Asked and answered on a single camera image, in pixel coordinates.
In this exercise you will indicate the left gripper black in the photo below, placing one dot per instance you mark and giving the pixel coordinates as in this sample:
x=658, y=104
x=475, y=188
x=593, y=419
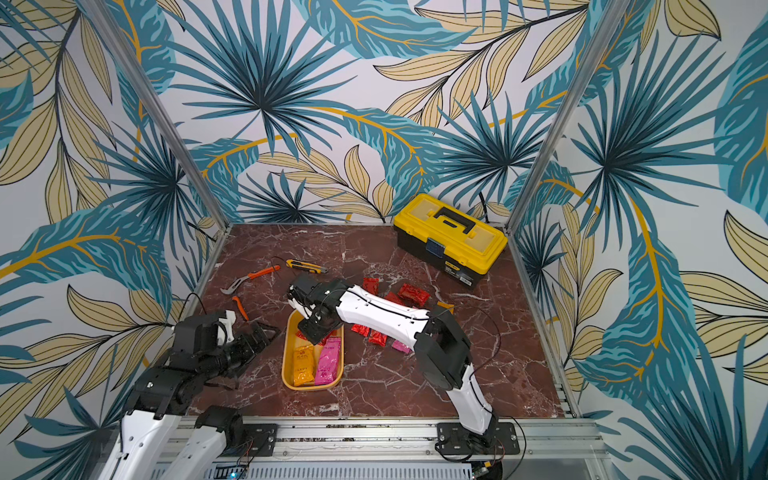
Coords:
x=254, y=346

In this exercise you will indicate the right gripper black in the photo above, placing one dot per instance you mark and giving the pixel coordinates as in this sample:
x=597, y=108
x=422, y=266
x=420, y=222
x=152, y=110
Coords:
x=321, y=320

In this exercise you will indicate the red tea bag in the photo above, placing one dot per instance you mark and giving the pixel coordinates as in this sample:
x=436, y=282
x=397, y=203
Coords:
x=394, y=298
x=336, y=333
x=416, y=295
x=371, y=285
x=360, y=329
x=378, y=338

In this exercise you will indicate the yellow plastic storage box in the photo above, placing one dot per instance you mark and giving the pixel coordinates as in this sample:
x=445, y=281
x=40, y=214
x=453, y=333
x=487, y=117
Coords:
x=291, y=343

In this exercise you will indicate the pink tea bag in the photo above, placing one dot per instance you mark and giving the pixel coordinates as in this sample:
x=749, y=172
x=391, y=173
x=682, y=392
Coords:
x=401, y=347
x=328, y=362

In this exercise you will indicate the orange yellow tea bag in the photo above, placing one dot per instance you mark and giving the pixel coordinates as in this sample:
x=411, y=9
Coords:
x=447, y=306

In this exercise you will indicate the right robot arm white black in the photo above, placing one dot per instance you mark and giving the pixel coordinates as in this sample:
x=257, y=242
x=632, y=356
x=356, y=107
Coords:
x=442, y=349

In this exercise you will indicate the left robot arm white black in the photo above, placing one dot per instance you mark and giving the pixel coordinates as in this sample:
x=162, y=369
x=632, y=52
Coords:
x=152, y=413

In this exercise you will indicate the yellow black utility knife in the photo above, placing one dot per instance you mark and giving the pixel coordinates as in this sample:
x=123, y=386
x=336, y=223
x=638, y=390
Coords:
x=305, y=266

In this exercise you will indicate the yellow black toolbox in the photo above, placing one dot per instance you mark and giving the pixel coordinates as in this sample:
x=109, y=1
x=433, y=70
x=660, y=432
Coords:
x=449, y=240

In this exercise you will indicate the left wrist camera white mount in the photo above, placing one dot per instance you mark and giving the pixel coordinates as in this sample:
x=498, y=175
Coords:
x=225, y=333

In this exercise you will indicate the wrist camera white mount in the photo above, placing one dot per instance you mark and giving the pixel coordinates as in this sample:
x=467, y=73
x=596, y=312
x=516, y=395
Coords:
x=225, y=333
x=296, y=298

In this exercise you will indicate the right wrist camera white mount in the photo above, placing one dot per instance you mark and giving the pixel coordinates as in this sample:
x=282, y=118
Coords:
x=296, y=298

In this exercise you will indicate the orange handled pliers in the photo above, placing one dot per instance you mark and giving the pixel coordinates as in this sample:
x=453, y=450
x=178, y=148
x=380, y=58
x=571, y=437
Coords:
x=232, y=289

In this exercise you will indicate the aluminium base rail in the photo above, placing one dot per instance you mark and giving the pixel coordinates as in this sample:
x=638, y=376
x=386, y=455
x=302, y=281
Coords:
x=303, y=448

